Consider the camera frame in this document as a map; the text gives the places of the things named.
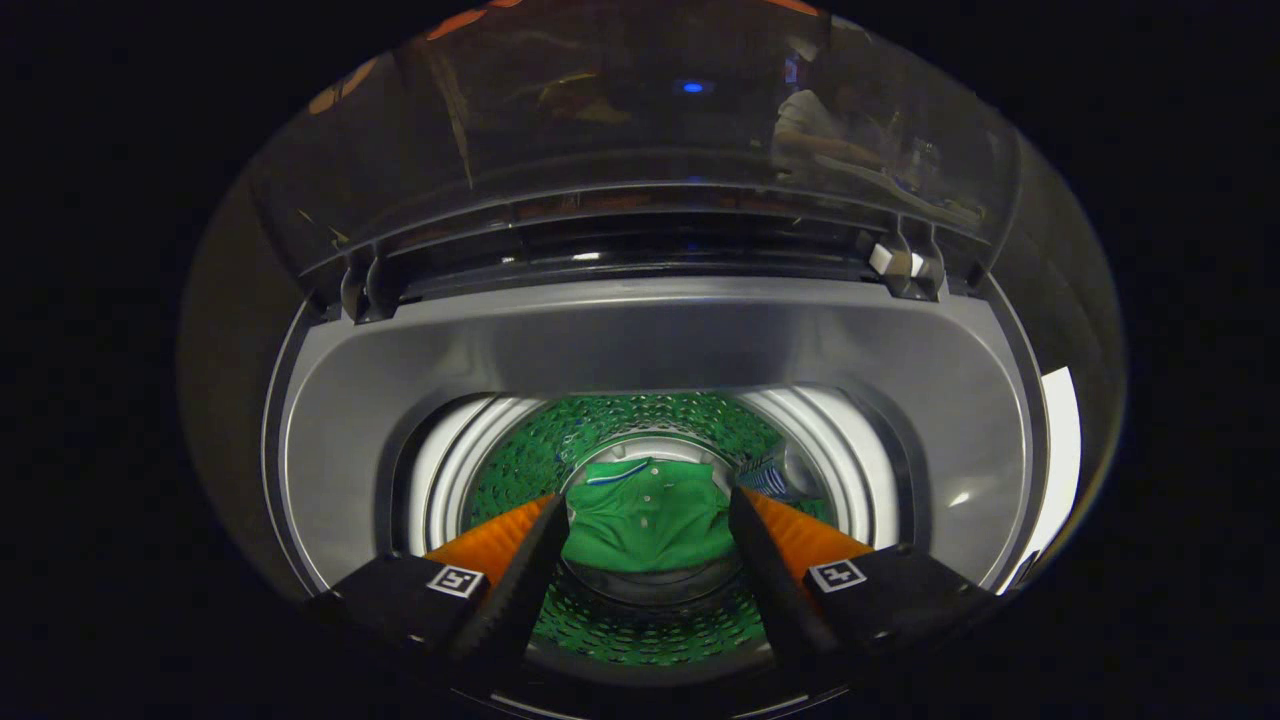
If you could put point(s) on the white sheet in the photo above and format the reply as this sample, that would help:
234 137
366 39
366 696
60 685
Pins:
1060 450

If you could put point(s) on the dark glass washing machine lid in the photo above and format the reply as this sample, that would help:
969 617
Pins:
600 120

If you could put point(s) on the grey washing machine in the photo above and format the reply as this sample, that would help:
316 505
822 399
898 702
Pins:
640 340

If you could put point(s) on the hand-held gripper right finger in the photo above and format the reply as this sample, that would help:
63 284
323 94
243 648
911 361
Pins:
775 590

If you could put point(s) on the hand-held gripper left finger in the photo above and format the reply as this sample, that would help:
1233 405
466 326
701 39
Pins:
530 590

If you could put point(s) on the green polo shirt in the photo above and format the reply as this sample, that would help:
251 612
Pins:
640 530

